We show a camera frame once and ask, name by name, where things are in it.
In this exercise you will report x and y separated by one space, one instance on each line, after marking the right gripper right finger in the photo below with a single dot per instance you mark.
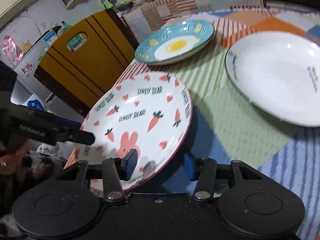
202 170

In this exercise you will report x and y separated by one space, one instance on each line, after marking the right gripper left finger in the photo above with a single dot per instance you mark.
114 170

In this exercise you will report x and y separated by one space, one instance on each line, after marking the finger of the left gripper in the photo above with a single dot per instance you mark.
69 130

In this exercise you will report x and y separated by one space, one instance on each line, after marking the pink bunny carrot plate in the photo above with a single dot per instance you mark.
150 112

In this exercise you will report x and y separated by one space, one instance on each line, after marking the blue fried egg plate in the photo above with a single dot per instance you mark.
175 42

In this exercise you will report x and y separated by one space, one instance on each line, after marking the person's left hand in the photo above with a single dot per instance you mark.
11 161

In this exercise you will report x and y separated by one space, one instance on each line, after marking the colourful patchwork tablecloth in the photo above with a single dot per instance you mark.
228 127

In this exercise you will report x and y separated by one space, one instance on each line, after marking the yellow wooden chair back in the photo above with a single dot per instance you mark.
87 60

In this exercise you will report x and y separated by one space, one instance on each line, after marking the white refrigerator with stickers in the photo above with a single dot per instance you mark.
27 87

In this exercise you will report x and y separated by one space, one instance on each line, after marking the green plastic bottle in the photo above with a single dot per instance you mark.
64 28

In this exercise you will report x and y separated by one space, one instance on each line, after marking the white plate with sun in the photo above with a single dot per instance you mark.
278 72

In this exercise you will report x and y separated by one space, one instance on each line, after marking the striped patchwork counter cloth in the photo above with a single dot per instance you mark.
151 16

